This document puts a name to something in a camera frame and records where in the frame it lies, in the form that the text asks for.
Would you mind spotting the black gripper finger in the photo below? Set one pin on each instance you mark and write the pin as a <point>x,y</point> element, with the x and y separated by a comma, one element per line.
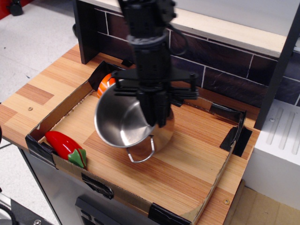
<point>162,107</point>
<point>147,106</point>

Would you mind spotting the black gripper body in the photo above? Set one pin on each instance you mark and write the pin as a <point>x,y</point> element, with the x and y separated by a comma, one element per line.
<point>154,73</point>

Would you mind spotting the stainless steel pot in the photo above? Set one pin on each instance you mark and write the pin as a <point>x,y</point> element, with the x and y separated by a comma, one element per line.
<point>120,123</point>

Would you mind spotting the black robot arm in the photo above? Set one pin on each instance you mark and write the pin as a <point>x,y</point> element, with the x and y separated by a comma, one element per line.
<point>149,22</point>

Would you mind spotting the cardboard fence with black tape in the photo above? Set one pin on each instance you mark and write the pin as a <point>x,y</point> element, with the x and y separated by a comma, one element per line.
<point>86,181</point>

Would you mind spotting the red toy chili pepper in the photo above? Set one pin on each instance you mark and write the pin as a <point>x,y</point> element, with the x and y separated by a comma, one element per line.
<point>67,148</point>

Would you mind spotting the wooden shelf board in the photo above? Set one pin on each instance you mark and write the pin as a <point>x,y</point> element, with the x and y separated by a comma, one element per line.
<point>230,33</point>

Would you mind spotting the white dish drying rack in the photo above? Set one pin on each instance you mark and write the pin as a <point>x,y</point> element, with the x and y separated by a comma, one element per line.
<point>274,166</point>

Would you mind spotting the dark grey vertical post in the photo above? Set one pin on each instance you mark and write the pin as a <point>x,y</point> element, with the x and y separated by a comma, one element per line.
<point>279,70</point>

